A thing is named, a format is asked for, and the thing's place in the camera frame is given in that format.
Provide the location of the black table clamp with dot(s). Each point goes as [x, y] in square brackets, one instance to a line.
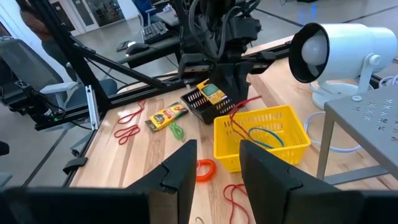
[76, 165]

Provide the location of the black side desk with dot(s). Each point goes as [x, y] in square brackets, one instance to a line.
[155, 51]

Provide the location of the red rubber band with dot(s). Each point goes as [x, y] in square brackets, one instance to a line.
[245, 103]
[136, 112]
[127, 133]
[231, 199]

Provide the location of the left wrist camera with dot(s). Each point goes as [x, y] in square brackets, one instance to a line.
[245, 29]

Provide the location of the grey perforated metal stand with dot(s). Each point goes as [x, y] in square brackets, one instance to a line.
[367, 124]

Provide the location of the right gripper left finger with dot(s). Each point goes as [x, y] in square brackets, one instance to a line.
[174, 186]

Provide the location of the blue rubber band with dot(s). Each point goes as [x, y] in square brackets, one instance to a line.
[262, 128]

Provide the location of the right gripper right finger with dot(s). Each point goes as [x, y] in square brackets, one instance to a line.
[267, 186]

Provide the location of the yellow plastic basket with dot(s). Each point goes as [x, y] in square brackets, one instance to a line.
[224, 146]

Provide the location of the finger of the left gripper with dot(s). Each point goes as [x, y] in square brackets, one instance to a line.
[225, 76]
[241, 81]

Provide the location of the black plastic basket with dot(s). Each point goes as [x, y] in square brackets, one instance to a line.
[202, 113]

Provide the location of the black keyboard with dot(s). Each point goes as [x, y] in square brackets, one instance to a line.
[155, 31]

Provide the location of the white spot lamp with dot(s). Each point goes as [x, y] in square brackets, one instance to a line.
[351, 46]

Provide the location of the yellow carded crayon pack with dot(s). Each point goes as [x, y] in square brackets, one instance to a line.
[213, 93]

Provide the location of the small yellow green crayon box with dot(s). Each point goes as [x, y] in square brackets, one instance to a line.
[166, 116]

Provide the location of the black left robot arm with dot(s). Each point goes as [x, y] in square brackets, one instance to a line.
[199, 25]

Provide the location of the person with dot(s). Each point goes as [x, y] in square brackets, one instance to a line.
[144, 9]
[37, 21]

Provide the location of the black computer mouse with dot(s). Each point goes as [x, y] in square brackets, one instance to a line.
[136, 48]

